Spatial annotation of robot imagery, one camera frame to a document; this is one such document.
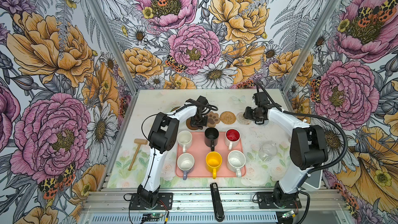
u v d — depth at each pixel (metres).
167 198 0.75
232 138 0.94
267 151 0.91
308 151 0.49
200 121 0.88
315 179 0.76
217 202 0.77
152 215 0.71
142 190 0.64
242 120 1.03
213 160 0.86
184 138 0.90
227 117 1.06
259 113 0.72
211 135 0.92
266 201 0.74
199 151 0.90
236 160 0.86
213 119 1.05
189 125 0.94
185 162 0.85
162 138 0.58
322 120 0.51
